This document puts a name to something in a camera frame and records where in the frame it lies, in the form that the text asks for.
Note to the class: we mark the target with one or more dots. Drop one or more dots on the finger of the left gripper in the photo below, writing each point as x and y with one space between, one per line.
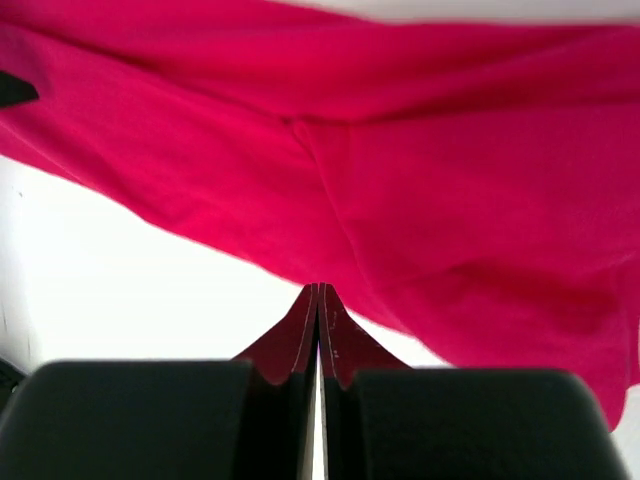
15 91

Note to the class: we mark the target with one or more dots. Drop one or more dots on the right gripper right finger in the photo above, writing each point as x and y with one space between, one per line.
383 419

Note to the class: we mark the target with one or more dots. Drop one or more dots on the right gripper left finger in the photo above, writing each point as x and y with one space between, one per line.
249 417

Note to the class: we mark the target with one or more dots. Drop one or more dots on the red t-shirt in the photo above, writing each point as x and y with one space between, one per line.
471 180

